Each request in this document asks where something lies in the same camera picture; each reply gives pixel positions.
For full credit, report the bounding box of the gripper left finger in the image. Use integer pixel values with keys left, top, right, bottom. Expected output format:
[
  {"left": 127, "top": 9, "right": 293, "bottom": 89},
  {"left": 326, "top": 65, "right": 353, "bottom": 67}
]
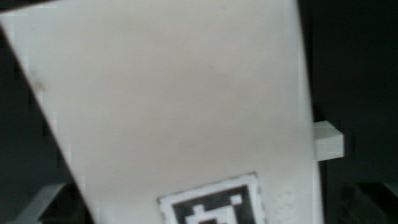
[{"left": 12, "top": 184, "right": 88, "bottom": 224}]

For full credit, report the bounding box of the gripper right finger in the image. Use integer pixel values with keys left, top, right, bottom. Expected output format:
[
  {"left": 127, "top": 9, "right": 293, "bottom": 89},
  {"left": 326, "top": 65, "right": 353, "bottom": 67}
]
[{"left": 339, "top": 182, "right": 398, "bottom": 224}]

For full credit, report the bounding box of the white cabinet top block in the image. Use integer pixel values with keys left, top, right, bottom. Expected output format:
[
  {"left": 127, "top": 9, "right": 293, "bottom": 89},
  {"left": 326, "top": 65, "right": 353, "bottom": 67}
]
[{"left": 0, "top": 0, "right": 323, "bottom": 224}]

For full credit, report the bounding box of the white cabinet door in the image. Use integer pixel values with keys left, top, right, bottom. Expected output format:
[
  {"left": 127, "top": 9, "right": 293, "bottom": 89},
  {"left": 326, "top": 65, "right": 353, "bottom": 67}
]
[{"left": 312, "top": 121, "right": 344, "bottom": 161}]

